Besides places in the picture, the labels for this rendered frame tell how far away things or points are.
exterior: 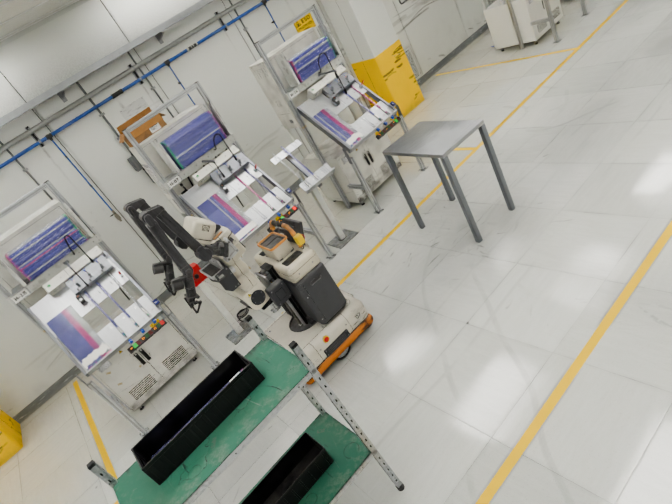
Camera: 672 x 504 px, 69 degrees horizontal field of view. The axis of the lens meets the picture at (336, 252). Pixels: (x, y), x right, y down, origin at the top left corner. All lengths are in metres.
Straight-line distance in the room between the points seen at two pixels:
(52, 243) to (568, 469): 3.69
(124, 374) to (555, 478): 3.29
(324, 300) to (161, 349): 1.73
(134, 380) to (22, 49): 3.31
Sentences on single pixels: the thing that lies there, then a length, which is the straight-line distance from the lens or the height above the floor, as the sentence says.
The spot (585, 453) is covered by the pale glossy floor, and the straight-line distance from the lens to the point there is 2.63.
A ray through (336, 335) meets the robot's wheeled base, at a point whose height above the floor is 0.20.
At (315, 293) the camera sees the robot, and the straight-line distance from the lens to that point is 3.30.
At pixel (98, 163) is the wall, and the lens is 5.84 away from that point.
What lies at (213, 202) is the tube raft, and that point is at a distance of 4.43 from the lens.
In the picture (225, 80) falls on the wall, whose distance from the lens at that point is 6.32.
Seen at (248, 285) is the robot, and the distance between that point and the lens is 3.24.
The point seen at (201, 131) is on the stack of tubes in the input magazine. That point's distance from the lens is 4.53.
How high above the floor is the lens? 2.23
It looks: 28 degrees down
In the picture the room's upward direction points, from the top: 32 degrees counter-clockwise
